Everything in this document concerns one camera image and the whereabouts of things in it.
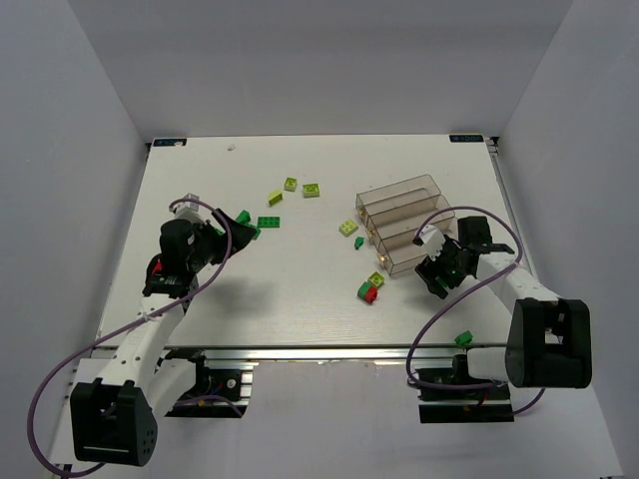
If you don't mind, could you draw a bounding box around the green and red lego stack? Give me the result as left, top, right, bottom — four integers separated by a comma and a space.
356, 281, 378, 304

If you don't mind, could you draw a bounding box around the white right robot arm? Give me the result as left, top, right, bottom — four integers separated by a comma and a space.
410, 216, 592, 391

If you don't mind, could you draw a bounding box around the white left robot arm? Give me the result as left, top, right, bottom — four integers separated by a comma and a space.
70, 208, 256, 466

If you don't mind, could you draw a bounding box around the green sloped lego brick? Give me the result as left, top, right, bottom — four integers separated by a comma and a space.
248, 225, 262, 240

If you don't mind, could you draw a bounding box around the green curved lego brick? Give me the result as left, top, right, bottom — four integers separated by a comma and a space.
236, 210, 252, 225

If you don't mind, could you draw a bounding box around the green flat 2x4 lego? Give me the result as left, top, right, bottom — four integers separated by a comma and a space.
258, 216, 281, 229

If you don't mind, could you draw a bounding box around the lime curved lego brick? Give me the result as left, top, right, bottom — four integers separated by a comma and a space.
267, 190, 283, 207

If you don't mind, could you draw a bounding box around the red lego piece left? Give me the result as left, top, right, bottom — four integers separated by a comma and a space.
151, 259, 162, 274

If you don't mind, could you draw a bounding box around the green lego at table edge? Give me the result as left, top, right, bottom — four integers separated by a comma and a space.
454, 330, 473, 347

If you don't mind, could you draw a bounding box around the lime lego near container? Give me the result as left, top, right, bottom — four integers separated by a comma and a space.
367, 271, 385, 288

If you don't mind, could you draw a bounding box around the lime square lego brick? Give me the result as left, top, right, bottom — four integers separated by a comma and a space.
284, 178, 298, 192

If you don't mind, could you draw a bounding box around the clear three-compartment container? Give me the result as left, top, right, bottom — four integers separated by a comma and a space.
355, 175, 455, 276

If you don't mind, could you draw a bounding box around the lime rectangular lego brick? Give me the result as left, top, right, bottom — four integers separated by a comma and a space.
302, 184, 320, 199

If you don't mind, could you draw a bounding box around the lime 2x2 lego brick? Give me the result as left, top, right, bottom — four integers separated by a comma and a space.
338, 220, 358, 238

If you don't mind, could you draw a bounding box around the blue label sticker left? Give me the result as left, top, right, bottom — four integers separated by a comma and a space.
152, 138, 187, 148

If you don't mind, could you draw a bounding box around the blue label sticker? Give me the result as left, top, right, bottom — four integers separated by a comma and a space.
152, 138, 187, 148
448, 134, 484, 143

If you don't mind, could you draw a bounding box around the blue label sticker right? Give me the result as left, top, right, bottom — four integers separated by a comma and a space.
448, 134, 484, 143

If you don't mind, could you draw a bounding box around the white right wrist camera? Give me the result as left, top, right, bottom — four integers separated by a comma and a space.
412, 225, 445, 260

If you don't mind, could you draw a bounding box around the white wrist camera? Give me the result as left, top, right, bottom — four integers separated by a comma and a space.
170, 193, 205, 225
412, 225, 445, 260

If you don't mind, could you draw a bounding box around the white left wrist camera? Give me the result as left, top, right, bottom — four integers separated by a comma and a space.
170, 193, 205, 225

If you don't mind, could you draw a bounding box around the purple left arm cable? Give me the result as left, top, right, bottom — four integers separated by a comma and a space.
27, 198, 234, 475

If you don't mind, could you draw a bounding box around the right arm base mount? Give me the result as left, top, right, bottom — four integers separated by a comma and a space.
408, 354, 514, 424

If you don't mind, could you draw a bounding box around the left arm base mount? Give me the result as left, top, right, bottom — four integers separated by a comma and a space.
156, 348, 249, 419

